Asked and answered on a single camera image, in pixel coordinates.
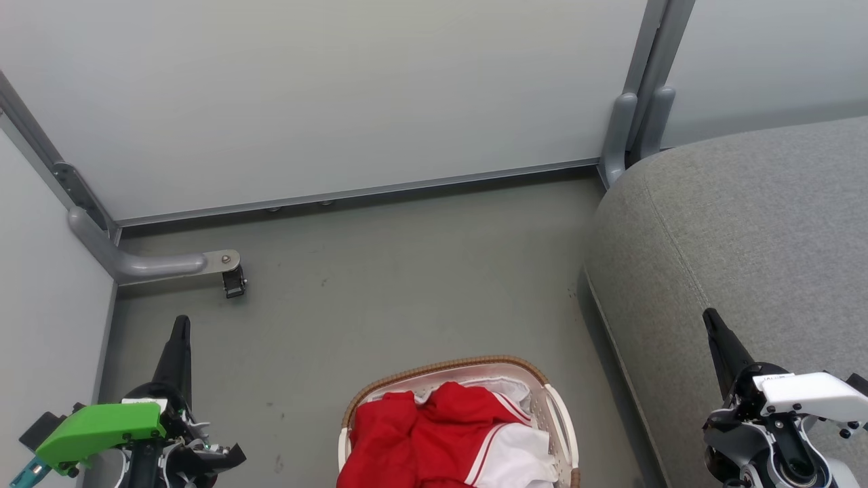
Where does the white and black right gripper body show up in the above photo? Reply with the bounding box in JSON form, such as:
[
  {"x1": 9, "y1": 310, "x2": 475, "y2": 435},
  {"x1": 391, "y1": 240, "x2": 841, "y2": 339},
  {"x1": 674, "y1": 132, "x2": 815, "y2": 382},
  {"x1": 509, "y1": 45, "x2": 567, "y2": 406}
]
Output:
[{"x1": 717, "y1": 362, "x2": 868, "y2": 438}]

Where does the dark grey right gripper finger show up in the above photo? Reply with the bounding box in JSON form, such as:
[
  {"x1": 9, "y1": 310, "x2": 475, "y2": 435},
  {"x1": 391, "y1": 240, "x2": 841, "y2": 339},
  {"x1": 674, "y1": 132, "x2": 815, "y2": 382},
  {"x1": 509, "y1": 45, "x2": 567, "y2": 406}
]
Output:
[{"x1": 702, "y1": 308, "x2": 755, "y2": 402}]

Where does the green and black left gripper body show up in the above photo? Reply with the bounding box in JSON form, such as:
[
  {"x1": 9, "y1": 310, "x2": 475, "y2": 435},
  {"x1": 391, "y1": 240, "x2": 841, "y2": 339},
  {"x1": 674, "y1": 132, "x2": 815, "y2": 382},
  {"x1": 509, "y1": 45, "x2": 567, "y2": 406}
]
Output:
[{"x1": 19, "y1": 382, "x2": 246, "y2": 488}]

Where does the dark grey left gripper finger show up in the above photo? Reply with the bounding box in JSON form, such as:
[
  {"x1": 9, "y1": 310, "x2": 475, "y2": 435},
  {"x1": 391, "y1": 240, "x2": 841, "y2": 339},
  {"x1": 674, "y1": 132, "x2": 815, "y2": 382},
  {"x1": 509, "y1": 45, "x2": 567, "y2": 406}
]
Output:
[{"x1": 152, "y1": 314, "x2": 193, "y2": 409}]

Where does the red and white garment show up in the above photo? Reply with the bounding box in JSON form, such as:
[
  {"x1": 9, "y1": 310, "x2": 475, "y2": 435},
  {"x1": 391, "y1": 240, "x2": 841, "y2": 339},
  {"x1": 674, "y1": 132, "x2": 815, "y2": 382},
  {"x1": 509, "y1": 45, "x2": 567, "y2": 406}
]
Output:
[{"x1": 337, "y1": 382, "x2": 559, "y2": 488}]

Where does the grey fabric sofa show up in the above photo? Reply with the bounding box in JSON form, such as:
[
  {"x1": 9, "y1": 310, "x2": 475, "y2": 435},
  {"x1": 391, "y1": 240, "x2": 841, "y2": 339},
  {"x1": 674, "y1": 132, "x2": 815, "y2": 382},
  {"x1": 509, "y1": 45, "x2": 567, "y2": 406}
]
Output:
[{"x1": 585, "y1": 115, "x2": 868, "y2": 488}]

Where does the black caster wheel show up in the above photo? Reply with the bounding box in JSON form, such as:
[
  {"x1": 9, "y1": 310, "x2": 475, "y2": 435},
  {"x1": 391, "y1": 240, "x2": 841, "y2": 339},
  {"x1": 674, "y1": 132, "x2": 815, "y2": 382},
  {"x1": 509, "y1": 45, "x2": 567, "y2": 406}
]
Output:
[{"x1": 222, "y1": 265, "x2": 248, "y2": 300}]

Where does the grey partition foot bar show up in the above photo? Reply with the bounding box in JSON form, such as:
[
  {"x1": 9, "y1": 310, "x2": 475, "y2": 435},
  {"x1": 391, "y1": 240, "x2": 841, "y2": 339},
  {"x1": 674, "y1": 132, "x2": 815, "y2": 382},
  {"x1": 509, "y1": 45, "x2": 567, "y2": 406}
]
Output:
[{"x1": 66, "y1": 206, "x2": 241, "y2": 286}]

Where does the white laundry basket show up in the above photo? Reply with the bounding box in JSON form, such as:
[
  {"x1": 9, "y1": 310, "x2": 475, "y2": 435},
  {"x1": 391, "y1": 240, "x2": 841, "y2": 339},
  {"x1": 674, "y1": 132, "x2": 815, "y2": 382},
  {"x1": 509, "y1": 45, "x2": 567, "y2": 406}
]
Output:
[{"x1": 337, "y1": 354, "x2": 581, "y2": 488}]

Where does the grey partition post with hinges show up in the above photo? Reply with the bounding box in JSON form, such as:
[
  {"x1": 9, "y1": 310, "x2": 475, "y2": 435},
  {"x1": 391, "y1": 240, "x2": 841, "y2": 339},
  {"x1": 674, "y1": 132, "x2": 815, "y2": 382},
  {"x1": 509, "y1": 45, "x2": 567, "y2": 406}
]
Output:
[{"x1": 0, "y1": 69, "x2": 123, "y2": 245}]

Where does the grey partition bottom rail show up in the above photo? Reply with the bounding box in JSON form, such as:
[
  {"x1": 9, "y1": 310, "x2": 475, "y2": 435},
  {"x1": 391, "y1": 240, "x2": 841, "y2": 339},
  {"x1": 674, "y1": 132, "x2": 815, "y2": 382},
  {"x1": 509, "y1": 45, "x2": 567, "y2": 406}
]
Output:
[{"x1": 115, "y1": 158, "x2": 603, "y2": 228}]

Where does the grey diagonal frame rail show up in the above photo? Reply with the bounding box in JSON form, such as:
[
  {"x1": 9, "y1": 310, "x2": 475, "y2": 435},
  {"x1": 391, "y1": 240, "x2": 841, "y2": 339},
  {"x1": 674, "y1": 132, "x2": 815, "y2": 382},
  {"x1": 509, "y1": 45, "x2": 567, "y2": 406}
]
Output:
[{"x1": 599, "y1": 0, "x2": 697, "y2": 188}]

